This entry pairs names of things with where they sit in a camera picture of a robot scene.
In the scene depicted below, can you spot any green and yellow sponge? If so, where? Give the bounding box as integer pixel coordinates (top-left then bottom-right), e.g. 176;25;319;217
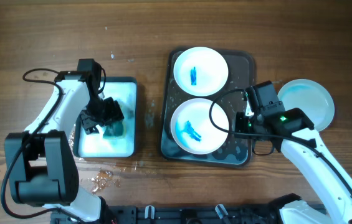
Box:
102;99;135;138

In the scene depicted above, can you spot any white plate blue smear front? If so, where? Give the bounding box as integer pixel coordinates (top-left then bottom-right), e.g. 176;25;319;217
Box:
278;79;335;131

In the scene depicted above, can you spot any white plate blue smear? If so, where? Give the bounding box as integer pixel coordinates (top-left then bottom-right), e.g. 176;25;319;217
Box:
170;98;230;155
278;79;335;131

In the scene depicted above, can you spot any white plate blue streak back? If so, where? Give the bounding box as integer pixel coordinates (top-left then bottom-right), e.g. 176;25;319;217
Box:
173;47;229;96

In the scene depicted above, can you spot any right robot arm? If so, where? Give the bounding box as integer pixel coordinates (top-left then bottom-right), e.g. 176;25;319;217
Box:
235;81;352;223

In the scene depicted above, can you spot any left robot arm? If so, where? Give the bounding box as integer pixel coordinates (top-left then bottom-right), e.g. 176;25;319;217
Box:
0;58;124;223

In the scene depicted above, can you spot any small tray with soapy water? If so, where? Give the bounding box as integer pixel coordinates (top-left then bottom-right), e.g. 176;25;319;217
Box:
73;77;138;158

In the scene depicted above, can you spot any large dark serving tray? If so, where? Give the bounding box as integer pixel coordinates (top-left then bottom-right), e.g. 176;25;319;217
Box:
158;47;256;168

